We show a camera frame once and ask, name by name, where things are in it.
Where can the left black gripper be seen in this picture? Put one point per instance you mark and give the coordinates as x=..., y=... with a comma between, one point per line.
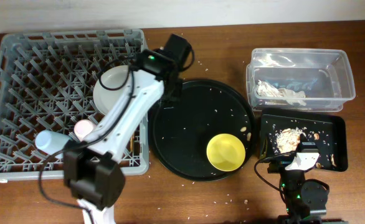
x=173, y=93

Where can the grey round plate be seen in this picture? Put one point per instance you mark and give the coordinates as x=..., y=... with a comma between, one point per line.
x=104, y=99

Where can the wooden chopstick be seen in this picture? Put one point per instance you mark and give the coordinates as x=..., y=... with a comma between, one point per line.
x=132, y=143

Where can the yellow bowl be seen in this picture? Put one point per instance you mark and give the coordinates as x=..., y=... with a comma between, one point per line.
x=225, y=152

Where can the white napkin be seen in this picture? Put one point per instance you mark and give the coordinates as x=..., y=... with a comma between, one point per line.
x=266, y=89

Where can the pink plastic cup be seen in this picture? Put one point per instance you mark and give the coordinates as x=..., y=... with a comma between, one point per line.
x=82, y=128

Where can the blue plastic cup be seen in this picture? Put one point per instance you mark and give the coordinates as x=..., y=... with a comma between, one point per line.
x=50, y=142

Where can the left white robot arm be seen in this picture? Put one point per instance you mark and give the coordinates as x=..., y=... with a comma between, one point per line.
x=91, y=166

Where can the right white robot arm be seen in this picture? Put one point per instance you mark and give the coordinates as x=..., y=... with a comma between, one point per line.
x=305, y=199

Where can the grey plastic dishwasher rack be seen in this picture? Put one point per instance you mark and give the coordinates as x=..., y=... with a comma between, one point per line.
x=46, y=83

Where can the round black tray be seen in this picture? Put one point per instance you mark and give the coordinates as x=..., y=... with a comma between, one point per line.
x=179, y=132

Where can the peanut on tray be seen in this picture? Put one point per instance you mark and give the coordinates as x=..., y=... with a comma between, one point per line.
x=243, y=129
x=248, y=136

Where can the clear plastic bin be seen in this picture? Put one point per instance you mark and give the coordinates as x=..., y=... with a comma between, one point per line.
x=324, y=75

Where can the black rectangular bin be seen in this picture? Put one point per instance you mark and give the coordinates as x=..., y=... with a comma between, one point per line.
x=326, y=132

